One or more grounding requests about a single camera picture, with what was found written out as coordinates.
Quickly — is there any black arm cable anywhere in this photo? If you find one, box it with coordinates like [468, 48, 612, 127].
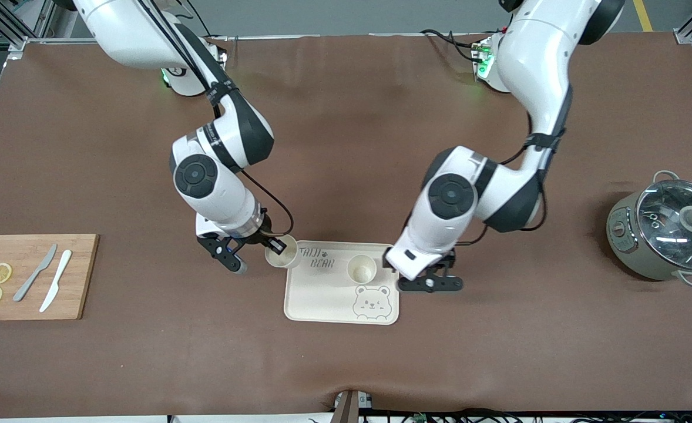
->
[458, 112, 559, 246]
[137, 0, 294, 237]

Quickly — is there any black left base cable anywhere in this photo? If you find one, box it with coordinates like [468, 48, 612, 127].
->
[421, 29, 483, 63]

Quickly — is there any green electric cooking pot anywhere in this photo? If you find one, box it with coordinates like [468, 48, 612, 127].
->
[606, 170, 692, 288]

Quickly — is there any grey plastic knife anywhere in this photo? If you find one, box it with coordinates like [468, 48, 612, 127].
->
[13, 244, 58, 303]

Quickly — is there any metal camera post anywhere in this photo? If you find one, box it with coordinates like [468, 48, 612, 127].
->
[333, 390, 375, 423]

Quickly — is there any glass pot lid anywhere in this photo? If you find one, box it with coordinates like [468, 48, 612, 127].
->
[637, 179, 692, 271]

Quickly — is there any white plastic knife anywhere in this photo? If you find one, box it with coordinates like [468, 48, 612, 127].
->
[39, 250, 72, 313]

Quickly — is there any white IKEA cup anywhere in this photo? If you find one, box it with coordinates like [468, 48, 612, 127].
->
[347, 254, 378, 283]
[264, 234, 300, 270]

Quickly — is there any bamboo cutting board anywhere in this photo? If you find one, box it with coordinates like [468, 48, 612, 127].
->
[0, 234, 99, 321]

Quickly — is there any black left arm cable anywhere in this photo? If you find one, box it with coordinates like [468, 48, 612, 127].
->
[458, 112, 559, 246]

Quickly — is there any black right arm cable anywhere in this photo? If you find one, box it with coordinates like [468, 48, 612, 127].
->
[137, 0, 294, 237]

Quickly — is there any cream bear print tray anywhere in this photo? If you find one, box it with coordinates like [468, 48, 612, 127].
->
[283, 240, 400, 325]

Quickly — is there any brown table mat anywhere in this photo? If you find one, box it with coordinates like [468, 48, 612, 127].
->
[0, 32, 692, 419]

